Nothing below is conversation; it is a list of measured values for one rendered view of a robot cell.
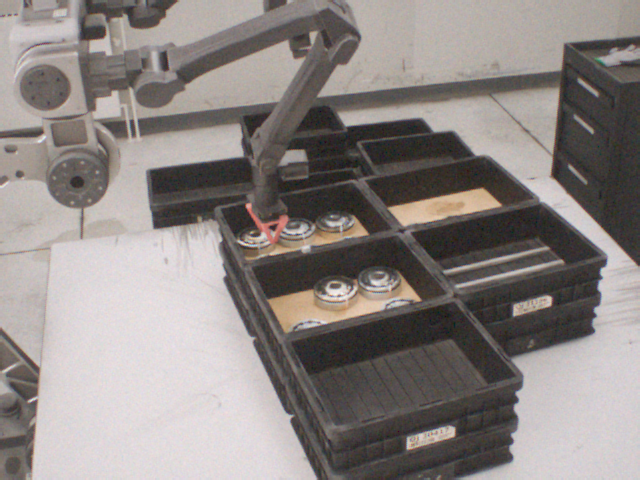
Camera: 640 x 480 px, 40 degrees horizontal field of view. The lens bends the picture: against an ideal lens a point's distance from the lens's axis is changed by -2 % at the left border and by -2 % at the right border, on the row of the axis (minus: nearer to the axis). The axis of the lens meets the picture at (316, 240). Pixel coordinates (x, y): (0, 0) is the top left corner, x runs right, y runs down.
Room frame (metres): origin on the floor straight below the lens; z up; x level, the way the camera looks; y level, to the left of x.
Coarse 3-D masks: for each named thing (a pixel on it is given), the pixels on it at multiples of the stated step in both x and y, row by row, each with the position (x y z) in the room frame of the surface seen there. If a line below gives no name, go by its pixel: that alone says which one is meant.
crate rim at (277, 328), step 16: (368, 240) 1.81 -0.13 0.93; (288, 256) 1.76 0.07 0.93; (304, 256) 1.76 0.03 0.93; (416, 256) 1.73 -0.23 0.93; (432, 272) 1.66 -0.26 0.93; (256, 288) 1.63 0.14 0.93; (448, 288) 1.59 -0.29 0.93; (416, 304) 1.54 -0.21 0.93; (272, 320) 1.51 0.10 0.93; (352, 320) 1.49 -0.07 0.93; (288, 336) 1.45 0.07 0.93
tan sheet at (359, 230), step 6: (354, 216) 2.10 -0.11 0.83; (360, 228) 2.04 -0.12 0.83; (354, 234) 2.01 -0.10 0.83; (360, 234) 2.01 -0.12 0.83; (366, 234) 2.01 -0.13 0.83; (318, 240) 1.99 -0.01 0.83; (324, 240) 1.99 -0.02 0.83; (330, 240) 1.98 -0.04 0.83; (336, 240) 1.98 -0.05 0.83; (276, 246) 1.97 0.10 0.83; (282, 246) 1.97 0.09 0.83; (276, 252) 1.94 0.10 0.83; (282, 252) 1.94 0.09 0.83; (246, 258) 1.91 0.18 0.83; (252, 258) 1.91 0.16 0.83
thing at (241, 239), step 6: (246, 228) 2.01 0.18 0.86; (252, 228) 2.01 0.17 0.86; (258, 228) 2.01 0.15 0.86; (240, 234) 1.98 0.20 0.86; (264, 234) 1.98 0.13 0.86; (240, 240) 1.96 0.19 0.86; (246, 240) 1.95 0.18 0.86; (258, 240) 1.95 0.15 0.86; (264, 240) 1.95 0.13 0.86; (246, 246) 1.92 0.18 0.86; (252, 246) 1.92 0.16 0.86; (264, 246) 1.93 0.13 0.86
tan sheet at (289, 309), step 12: (408, 288) 1.75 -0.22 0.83; (276, 300) 1.72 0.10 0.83; (288, 300) 1.72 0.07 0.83; (300, 300) 1.72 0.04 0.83; (312, 300) 1.72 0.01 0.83; (360, 300) 1.71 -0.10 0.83; (372, 300) 1.70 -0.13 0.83; (384, 300) 1.70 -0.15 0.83; (276, 312) 1.67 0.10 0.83; (288, 312) 1.67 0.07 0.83; (300, 312) 1.67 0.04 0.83; (312, 312) 1.67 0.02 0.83; (324, 312) 1.66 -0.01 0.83; (336, 312) 1.66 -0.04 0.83; (348, 312) 1.66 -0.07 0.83; (360, 312) 1.66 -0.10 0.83; (288, 324) 1.62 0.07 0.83
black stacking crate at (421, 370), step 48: (336, 336) 1.46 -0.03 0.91; (384, 336) 1.50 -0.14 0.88; (432, 336) 1.53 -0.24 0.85; (480, 336) 1.43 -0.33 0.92; (288, 384) 1.42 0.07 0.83; (336, 384) 1.41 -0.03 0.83; (384, 384) 1.40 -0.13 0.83; (432, 384) 1.40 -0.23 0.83; (480, 384) 1.39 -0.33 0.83; (384, 432) 1.20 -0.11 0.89; (480, 432) 1.25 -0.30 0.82
